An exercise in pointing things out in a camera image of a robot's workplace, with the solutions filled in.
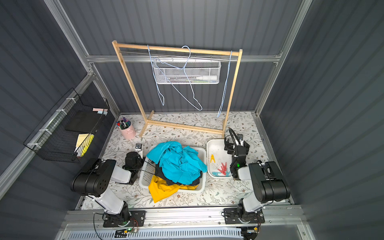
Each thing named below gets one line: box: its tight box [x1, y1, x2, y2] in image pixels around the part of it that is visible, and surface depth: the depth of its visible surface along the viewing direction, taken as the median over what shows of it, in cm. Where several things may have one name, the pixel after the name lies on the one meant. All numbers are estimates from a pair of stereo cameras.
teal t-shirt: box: [146, 141, 208, 185], surface depth 77 cm
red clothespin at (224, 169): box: [217, 165, 227, 176], surface depth 91 cm
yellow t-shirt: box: [148, 175, 198, 203], surface depth 74 cm
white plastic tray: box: [206, 139, 233, 179], surface depth 93 cm
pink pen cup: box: [116, 117, 137, 140], surface depth 101 cm
